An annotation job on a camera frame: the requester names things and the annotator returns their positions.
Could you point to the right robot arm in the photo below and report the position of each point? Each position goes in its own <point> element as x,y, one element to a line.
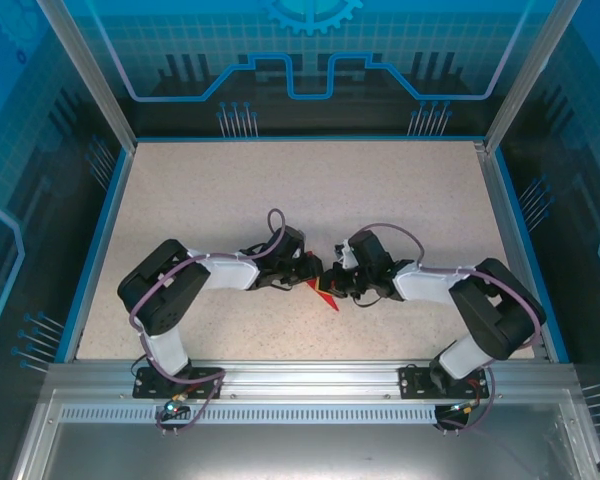
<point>490,310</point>

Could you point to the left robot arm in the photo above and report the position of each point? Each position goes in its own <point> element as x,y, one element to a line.
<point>165,295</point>

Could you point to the grey sheet metal tray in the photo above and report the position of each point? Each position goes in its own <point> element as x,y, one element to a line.
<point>305,450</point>

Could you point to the small adapter with green light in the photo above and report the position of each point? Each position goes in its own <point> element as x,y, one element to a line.
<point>174,406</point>
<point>462,407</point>

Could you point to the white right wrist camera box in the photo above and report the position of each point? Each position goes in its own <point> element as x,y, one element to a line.
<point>350,257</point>

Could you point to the long aluminium profile rail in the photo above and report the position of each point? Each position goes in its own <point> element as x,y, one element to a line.
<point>305,380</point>

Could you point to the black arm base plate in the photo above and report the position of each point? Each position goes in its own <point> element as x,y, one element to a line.
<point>415,382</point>
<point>205,387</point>

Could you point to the short aluminium profile rail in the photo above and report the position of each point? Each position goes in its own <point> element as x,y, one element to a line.
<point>516,255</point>

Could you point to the aluminium frame post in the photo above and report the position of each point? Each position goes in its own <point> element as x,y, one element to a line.
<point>95,80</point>
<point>525,80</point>

